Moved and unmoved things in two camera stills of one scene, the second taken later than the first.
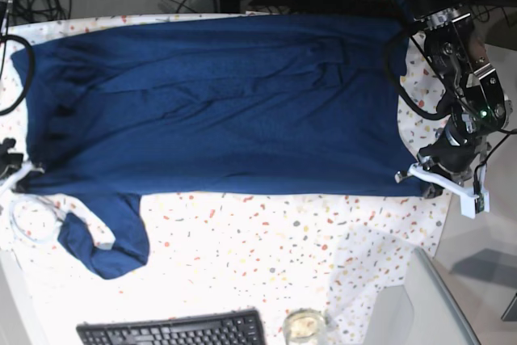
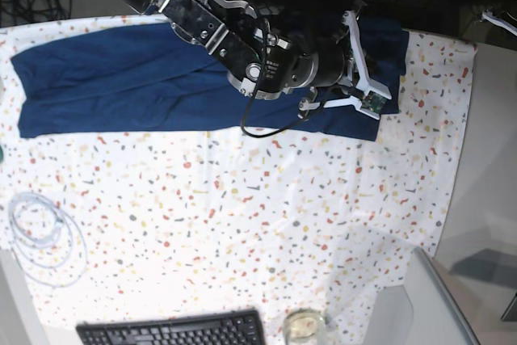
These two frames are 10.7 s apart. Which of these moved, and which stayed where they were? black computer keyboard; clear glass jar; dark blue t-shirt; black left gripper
Moved: dark blue t-shirt; black left gripper
Stayed: black computer keyboard; clear glass jar
